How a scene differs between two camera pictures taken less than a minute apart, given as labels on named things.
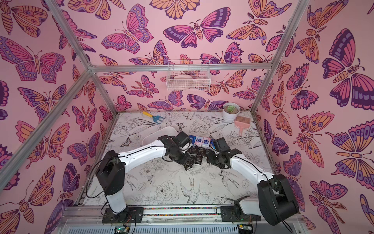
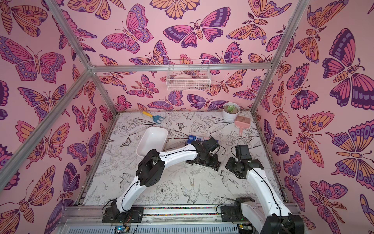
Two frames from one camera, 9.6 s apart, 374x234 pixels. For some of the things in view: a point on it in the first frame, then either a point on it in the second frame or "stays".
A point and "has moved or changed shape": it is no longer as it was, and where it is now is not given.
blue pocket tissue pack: x=193 y=138 stays
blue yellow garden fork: x=156 y=118 stays
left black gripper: x=185 y=160 → x=215 y=165
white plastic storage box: x=154 y=135 has moved or changed shape
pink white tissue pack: x=198 y=141 stays
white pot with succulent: x=230 y=111 stays
